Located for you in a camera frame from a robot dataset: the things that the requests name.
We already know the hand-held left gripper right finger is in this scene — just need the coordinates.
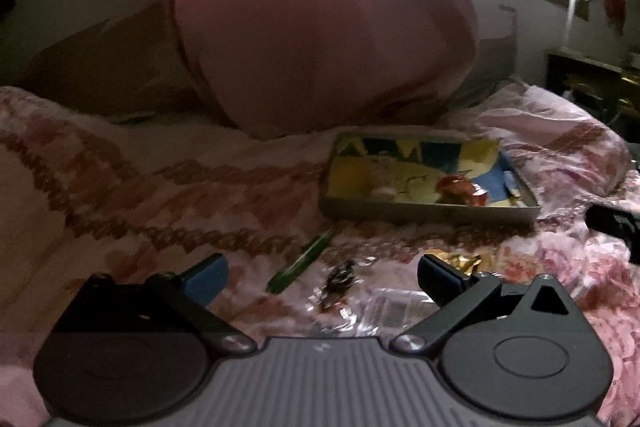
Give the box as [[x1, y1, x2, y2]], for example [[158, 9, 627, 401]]
[[390, 253, 585, 355]]

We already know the clear plastic snack packet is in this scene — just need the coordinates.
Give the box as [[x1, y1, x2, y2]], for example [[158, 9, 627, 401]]
[[350, 289, 436, 338]]

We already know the white desk lamp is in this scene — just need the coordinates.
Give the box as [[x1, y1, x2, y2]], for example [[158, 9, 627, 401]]
[[564, 0, 612, 54]]

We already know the large pink pillow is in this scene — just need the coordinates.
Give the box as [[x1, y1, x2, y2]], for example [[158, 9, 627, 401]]
[[160, 0, 482, 140]]

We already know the gold snack packet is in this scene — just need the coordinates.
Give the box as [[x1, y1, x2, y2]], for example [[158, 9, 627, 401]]
[[425, 252, 483, 278]]

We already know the brown wooden headboard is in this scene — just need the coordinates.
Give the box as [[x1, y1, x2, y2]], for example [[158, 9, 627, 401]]
[[20, 2, 518, 118]]

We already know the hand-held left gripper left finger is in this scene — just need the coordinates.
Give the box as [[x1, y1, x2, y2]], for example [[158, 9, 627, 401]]
[[47, 253, 258, 355]]

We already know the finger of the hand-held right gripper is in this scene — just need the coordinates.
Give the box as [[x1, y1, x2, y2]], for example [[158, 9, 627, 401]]
[[585, 204, 640, 265]]

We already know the green marker pen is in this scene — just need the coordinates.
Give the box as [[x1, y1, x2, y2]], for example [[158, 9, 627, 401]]
[[265, 229, 336, 295]]

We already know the pink floral blanket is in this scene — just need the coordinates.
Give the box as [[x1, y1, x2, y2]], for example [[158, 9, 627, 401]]
[[0, 79, 640, 427]]

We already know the dark wooden desk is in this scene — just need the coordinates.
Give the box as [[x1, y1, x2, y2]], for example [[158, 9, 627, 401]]
[[545, 49, 640, 128]]

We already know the red snack packet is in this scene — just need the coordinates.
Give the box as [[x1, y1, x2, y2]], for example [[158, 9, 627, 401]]
[[434, 174, 490, 208]]

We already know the dark candy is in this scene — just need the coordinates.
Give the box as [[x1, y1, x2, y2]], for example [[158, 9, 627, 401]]
[[320, 259, 358, 308]]

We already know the grey tin box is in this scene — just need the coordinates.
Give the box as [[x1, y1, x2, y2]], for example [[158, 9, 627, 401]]
[[318, 132, 542, 225]]

